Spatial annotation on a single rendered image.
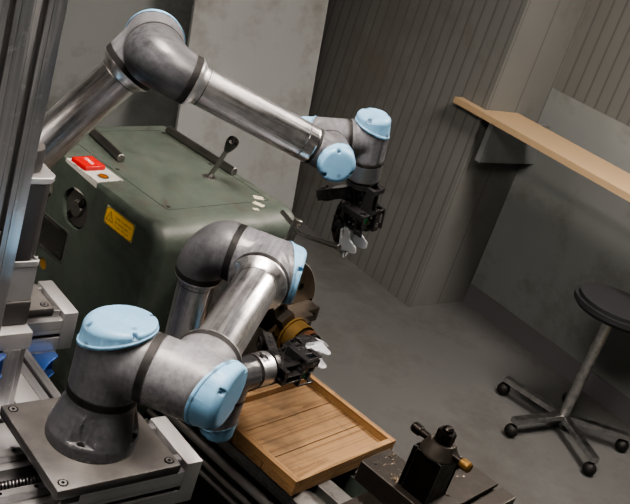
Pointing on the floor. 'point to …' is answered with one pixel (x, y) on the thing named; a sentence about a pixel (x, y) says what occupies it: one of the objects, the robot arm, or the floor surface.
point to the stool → (627, 305)
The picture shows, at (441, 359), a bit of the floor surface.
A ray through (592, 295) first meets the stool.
